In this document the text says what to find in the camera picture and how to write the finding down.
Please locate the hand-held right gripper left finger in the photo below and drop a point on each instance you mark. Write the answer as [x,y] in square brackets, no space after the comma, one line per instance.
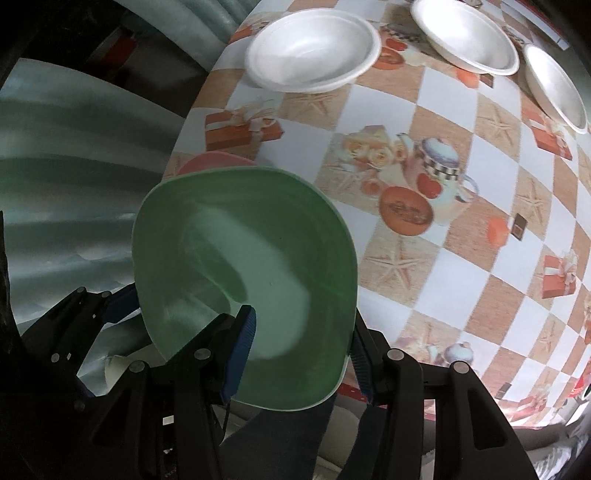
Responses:
[240,346]

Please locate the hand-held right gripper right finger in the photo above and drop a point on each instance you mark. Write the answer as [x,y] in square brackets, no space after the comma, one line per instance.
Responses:
[362,364]

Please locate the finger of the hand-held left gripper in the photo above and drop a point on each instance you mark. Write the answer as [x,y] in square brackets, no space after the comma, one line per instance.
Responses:
[120,302]

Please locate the green plate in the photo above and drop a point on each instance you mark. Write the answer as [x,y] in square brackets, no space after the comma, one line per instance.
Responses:
[277,258]

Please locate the white bowl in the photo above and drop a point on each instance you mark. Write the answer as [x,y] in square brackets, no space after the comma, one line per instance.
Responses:
[466,32]
[314,46]
[554,87]

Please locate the pale green curtain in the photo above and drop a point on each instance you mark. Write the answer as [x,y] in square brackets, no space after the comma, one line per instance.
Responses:
[69,194]

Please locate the pink plate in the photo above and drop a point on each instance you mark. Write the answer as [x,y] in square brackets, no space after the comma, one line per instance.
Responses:
[207,162]

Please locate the red plastic object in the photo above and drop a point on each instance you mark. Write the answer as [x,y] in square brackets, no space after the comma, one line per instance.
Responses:
[123,48]

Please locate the checkered printed tablecloth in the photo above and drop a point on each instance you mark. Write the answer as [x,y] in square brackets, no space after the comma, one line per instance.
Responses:
[461,115]

